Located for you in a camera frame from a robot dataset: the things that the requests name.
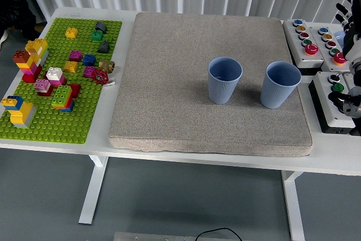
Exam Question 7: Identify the white table leg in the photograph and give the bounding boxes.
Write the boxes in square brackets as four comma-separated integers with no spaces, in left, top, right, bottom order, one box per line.
[281,169,306,241]
[78,155,109,226]

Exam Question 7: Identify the black cable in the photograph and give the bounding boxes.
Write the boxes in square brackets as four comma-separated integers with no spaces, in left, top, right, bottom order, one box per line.
[195,227,243,241]

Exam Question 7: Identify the pink dark red brick stack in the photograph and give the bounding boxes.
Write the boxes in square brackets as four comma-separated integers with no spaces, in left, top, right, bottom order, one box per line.
[33,78,55,97]

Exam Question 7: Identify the brass valve red handwheel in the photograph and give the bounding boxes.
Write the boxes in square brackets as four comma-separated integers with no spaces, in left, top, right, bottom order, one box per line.
[91,59,116,86]

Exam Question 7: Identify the yellow white brick tower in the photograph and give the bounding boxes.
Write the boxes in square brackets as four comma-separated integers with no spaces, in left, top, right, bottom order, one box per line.
[25,38,50,67]

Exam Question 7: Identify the green studded baseplate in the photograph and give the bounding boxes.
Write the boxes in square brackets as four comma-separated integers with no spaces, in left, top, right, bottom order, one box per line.
[0,17,124,145]

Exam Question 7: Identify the grey five-button control box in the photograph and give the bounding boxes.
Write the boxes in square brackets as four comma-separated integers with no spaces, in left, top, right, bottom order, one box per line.
[309,25,353,73]
[282,19,325,76]

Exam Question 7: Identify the grey sloped brick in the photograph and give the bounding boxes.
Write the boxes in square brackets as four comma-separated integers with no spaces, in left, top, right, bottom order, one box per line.
[97,40,111,54]

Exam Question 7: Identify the white pink brick stack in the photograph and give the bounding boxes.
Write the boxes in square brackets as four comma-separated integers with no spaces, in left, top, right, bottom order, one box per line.
[45,67,68,88]

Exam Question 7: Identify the person in dark clothes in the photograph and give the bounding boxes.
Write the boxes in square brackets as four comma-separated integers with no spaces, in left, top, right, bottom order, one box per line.
[0,0,37,50]

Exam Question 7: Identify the blue ribbed cup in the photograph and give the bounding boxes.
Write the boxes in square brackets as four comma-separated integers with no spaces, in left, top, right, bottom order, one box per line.
[208,56,244,105]
[259,60,302,109]

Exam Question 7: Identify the green orange blue brick stack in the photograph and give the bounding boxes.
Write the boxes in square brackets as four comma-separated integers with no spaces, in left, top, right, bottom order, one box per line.
[51,85,76,113]

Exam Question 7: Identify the grey button box black knobs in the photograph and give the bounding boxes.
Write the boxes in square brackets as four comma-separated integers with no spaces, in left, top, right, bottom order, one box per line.
[341,72,361,137]

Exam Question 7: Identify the grey-brown padded mat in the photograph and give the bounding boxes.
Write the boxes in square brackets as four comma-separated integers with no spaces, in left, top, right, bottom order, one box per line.
[108,12,314,157]

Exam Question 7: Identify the yellow building brick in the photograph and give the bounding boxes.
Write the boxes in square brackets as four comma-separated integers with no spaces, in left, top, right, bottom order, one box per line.
[65,27,79,40]
[64,60,79,74]

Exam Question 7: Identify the red building brick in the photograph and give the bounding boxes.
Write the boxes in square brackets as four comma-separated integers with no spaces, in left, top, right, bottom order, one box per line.
[68,84,82,99]

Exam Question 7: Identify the yellow blue grey brick stack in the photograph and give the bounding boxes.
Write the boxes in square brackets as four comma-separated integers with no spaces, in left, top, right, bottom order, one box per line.
[1,95,37,130]

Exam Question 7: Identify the magenta building brick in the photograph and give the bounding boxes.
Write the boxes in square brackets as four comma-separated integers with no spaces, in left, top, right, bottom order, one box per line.
[83,65,98,79]
[69,50,83,63]

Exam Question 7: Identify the blue building brick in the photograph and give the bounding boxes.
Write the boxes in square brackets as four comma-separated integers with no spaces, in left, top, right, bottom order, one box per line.
[82,54,96,67]

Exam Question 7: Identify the grey four-button box black base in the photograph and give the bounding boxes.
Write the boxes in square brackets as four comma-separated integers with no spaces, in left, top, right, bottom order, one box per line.
[308,71,356,134]

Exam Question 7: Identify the brown yellow red brick tower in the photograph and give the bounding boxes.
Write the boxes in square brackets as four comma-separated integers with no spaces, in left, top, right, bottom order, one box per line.
[12,50,43,84]

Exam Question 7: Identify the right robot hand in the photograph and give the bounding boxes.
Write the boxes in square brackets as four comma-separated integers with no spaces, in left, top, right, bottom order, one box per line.
[335,0,361,63]

